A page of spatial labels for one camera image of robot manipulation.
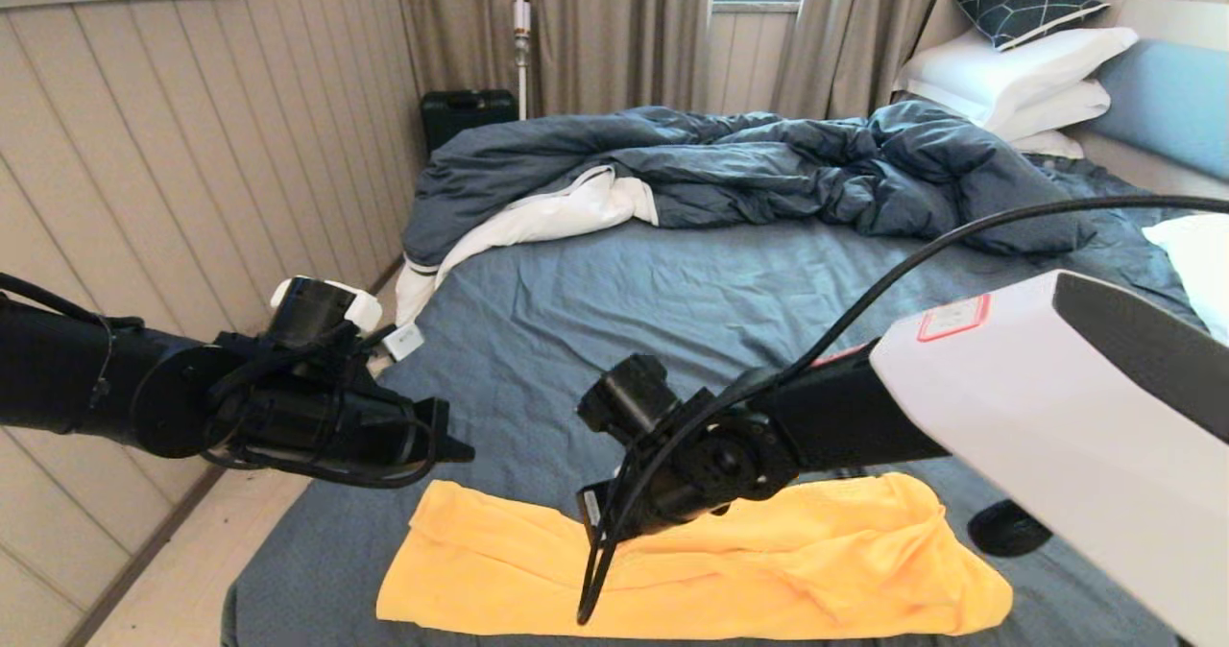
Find yellow printed t-shirt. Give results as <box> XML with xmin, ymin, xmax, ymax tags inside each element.
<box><xmin>376</xmin><ymin>472</ymin><xmax>1015</xmax><ymax>640</ymax></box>

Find dark blue bed sheet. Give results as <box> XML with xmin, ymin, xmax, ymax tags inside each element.
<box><xmin>221</xmin><ymin>153</ymin><xmax>1229</xmax><ymax>647</ymax></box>

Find dark green hard case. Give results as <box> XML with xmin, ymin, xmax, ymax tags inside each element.
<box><xmin>421</xmin><ymin>88</ymin><xmax>519</xmax><ymax>154</ymax></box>

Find dark blue duvet white lining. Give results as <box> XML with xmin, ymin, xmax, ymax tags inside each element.
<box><xmin>396</xmin><ymin>100</ymin><xmax>1097</xmax><ymax>336</ymax></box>

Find white stick vacuum cleaner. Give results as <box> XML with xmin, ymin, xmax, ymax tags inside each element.
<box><xmin>512</xmin><ymin>0</ymin><xmax>534</xmax><ymax>120</ymax></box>

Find beige curtain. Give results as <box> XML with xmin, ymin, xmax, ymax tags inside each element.
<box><xmin>394</xmin><ymin>0</ymin><xmax>711</xmax><ymax>118</ymax></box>
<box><xmin>768</xmin><ymin>0</ymin><xmax>1048</xmax><ymax>120</ymax></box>

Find large white pillow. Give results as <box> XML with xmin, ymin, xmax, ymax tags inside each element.
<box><xmin>893</xmin><ymin>23</ymin><xmax>1142</xmax><ymax>130</ymax></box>

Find dark geometric patterned cushion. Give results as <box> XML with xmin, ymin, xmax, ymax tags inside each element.
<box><xmin>948</xmin><ymin>0</ymin><xmax>1111</xmax><ymax>51</ymax></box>

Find blue padded headboard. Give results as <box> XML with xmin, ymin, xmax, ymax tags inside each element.
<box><xmin>1090</xmin><ymin>37</ymin><xmax>1229</xmax><ymax>182</ymax></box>

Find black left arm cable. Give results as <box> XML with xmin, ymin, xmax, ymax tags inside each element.
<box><xmin>0</xmin><ymin>273</ymin><xmax>440</xmax><ymax>491</ymax></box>

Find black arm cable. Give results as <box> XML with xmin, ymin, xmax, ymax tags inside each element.
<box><xmin>0</xmin><ymin>273</ymin><xmax>440</xmax><ymax>491</ymax></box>
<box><xmin>574</xmin><ymin>194</ymin><xmax>1229</xmax><ymax>627</ymax></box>

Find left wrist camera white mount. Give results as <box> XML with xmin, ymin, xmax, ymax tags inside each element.
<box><xmin>271</xmin><ymin>276</ymin><xmax>426</xmax><ymax>363</ymax></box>

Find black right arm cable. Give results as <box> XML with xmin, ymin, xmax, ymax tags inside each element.
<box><xmin>574</xmin><ymin>194</ymin><xmax>1229</xmax><ymax>627</ymax></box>

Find beige headboard frame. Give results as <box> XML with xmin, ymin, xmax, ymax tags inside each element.
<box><xmin>912</xmin><ymin>0</ymin><xmax>1229</xmax><ymax>214</ymax></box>

